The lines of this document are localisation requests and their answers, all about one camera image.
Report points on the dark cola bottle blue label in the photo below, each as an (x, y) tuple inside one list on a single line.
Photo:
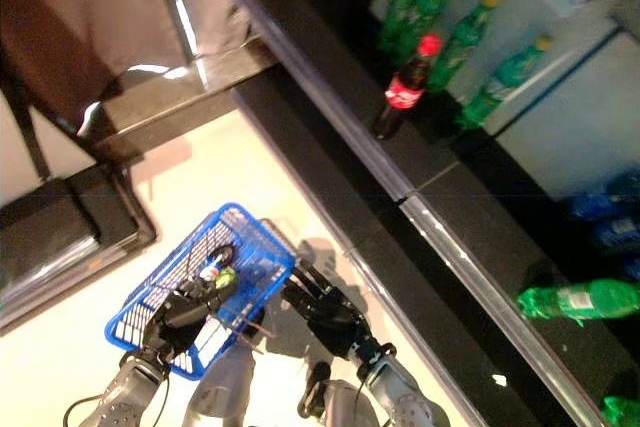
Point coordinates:
[(617, 234), (210, 273), (605, 202), (630, 267)]

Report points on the black shelf base plinth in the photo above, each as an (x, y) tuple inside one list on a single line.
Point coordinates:
[(325, 172)]

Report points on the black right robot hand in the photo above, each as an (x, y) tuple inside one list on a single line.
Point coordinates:
[(335, 322)]

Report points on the green soda can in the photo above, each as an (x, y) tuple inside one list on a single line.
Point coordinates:
[(225, 278)]

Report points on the grey left robot leg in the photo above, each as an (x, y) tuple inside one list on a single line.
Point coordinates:
[(220, 387)]

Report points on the black glossy gondola base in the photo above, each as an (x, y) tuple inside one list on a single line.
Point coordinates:
[(50, 237)]

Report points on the grey robot leg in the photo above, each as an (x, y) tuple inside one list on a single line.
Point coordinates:
[(220, 387), (340, 402)]

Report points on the white paper scrap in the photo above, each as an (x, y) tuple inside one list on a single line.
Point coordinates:
[(500, 380)]

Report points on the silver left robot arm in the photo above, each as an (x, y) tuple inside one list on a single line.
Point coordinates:
[(125, 392)]

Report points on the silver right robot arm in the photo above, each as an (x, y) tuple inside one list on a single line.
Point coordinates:
[(400, 397)]

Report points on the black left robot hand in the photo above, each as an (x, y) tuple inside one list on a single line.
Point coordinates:
[(175, 322)]

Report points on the dark glossy upright panel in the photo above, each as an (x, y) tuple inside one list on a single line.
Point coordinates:
[(35, 142)]

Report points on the grey right robot leg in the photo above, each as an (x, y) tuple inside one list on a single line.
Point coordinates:
[(340, 402)]

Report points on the black metal shelf board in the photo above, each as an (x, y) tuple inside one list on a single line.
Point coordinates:
[(500, 227), (350, 72)]

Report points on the blue plastic shopping basket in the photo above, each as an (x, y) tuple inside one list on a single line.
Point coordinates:
[(240, 242)]

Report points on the dark cola bottle red label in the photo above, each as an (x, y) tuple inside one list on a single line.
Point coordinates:
[(405, 92)]

